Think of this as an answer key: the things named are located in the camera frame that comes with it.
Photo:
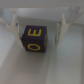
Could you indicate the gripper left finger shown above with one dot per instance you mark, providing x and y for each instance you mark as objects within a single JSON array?
[{"x": 13, "y": 26}]

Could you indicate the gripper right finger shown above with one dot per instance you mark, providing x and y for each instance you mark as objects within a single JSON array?
[{"x": 64, "y": 24}]

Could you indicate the purple block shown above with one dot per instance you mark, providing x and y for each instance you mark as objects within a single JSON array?
[{"x": 33, "y": 37}]

